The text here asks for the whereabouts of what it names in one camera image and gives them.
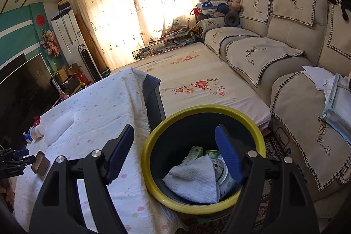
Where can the white paper towel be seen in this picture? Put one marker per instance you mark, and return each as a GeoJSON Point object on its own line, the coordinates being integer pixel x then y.
{"type": "Point", "coordinates": [192, 179]}

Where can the beige sofa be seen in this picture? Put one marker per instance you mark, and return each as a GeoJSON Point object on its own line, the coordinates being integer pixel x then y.
{"type": "Point", "coordinates": [288, 31]}

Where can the small brown box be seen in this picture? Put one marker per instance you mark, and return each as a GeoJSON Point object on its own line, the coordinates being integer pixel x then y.
{"type": "Point", "coordinates": [41, 165]}

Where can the yellow rim trash bin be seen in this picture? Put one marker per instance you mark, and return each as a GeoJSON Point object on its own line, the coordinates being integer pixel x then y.
{"type": "Point", "coordinates": [175, 140]}

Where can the black tower fan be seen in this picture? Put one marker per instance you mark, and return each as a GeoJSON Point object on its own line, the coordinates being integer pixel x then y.
{"type": "Point", "coordinates": [85, 64]}

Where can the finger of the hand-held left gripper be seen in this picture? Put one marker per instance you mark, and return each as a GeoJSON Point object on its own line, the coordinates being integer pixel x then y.
{"type": "Point", "coordinates": [28, 160]}
{"type": "Point", "coordinates": [20, 153]}

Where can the white papers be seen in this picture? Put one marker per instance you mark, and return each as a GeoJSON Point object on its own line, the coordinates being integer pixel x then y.
{"type": "Point", "coordinates": [318, 75]}

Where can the white paper bowl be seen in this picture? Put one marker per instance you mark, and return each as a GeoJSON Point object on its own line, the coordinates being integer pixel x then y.
{"type": "Point", "coordinates": [222, 172]}

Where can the white blue plastic packet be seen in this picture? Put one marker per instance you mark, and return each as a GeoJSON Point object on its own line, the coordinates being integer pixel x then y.
{"type": "Point", "coordinates": [27, 137]}

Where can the black plush toy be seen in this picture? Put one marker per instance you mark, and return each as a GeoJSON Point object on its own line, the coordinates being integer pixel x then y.
{"type": "Point", "coordinates": [338, 1]}

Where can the artificial flower decoration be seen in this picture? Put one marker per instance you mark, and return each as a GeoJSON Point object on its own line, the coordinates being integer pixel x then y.
{"type": "Point", "coordinates": [50, 42]}

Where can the small white bottle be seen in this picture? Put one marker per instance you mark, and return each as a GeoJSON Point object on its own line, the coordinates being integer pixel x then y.
{"type": "Point", "coordinates": [37, 132]}

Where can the patterned floor rug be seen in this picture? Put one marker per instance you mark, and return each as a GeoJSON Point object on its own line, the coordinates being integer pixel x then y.
{"type": "Point", "coordinates": [267, 140]}

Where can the floral mattress sheet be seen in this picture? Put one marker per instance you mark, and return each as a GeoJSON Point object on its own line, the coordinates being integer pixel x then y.
{"type": "Point", "coordinates": [192, 72]}

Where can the green white drink carton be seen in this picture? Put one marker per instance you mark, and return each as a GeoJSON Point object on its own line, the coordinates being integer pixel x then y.
{"type": "Point", "coordinates": [192, 156]}

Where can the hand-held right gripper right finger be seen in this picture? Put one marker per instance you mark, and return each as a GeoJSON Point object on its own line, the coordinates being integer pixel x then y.
{"type": "Point", "coordinates": [229, 154]}

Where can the pile of floor boxes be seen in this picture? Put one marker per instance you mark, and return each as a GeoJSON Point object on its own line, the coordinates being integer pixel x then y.
{"type": "Point", "coordinates": [71, 77]}

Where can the dark cardboard box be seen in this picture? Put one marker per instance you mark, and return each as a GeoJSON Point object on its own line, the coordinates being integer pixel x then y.
{"type": "Point", "coordinates": [105, 72]}

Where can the red round wall decoration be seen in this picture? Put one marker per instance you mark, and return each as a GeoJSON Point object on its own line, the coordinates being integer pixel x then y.
{"type": "Point", "coordinates": [40, 20]}

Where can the cream patterned curtain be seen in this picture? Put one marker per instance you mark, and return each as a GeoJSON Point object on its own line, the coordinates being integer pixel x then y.
{"type": "Point", "coordinates": [123, 3]}

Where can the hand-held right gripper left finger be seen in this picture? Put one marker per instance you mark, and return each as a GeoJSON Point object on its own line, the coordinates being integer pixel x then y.
{"type": "Point", "coordinates": [119, 153]}

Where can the black television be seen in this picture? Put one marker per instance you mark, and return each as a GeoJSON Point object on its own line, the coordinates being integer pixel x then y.
{"type": "Point", "coordinates": [24, 91]}

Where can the red box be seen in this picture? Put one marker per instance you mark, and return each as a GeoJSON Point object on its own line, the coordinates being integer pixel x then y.
{"type": "Point", "coordinates": [36, 121]}

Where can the white dotted tablecloth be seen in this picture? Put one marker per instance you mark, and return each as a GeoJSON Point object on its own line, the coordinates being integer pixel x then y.
{"type": "Point", "coordinates": [96, 113]}

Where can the dark neck pillow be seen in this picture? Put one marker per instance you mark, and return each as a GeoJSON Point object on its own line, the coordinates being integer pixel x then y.
{"type": "Point", "coordinates": [231, 18]}

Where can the cluttered glass coffee table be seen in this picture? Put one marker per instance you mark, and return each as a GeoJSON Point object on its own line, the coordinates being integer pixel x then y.
{"type": "Point", "coordinates": [170, 42]}

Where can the white blue star suitcase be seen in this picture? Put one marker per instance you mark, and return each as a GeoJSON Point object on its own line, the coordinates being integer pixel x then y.
{"type": "Point", "coordinates": [207, 7]}

